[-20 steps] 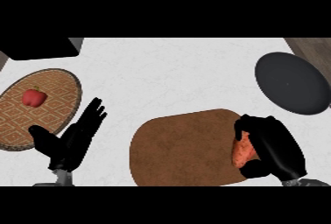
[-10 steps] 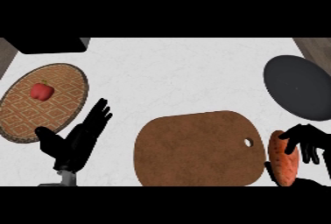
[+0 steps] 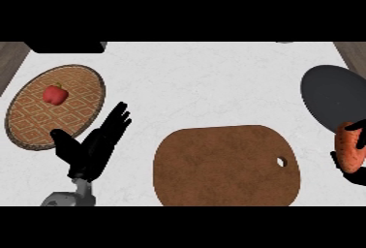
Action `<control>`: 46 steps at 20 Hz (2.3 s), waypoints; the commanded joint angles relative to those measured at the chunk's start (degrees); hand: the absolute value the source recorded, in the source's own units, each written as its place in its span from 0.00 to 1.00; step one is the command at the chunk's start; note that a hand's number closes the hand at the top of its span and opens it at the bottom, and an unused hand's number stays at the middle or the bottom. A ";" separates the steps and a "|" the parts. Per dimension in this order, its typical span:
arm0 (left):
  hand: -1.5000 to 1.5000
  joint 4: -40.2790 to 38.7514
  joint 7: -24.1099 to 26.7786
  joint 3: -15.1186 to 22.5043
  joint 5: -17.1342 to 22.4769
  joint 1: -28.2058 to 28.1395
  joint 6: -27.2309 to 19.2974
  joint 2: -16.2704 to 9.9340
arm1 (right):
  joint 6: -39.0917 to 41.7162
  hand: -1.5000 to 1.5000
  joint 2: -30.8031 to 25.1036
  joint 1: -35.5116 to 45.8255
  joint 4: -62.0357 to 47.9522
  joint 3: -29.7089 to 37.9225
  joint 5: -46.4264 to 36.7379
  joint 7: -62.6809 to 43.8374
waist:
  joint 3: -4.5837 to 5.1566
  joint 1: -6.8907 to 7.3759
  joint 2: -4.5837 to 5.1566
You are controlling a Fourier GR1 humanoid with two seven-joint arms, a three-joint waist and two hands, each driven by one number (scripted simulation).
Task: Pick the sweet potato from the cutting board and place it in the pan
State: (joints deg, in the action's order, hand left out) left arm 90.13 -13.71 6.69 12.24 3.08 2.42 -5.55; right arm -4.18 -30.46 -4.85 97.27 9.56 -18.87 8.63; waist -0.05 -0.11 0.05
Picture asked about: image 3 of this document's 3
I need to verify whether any brown wooden cutting board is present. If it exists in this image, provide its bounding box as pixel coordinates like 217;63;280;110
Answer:
152;124;301;207

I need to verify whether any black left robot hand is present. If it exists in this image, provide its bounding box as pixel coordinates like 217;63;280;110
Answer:
48;101;132;182

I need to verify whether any dark grey round pan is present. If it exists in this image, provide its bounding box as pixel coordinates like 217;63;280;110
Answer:
298;64;366;134

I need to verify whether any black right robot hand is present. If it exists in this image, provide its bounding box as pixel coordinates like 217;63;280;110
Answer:
330;118;366;187

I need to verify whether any black appliance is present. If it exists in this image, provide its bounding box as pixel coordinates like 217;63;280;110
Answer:
23;42;109;54

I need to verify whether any round woven brown placemat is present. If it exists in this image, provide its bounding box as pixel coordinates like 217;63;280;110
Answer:
4;64;107;152

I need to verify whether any red bell pepper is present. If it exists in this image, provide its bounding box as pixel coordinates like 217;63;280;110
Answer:
41;82;69;107

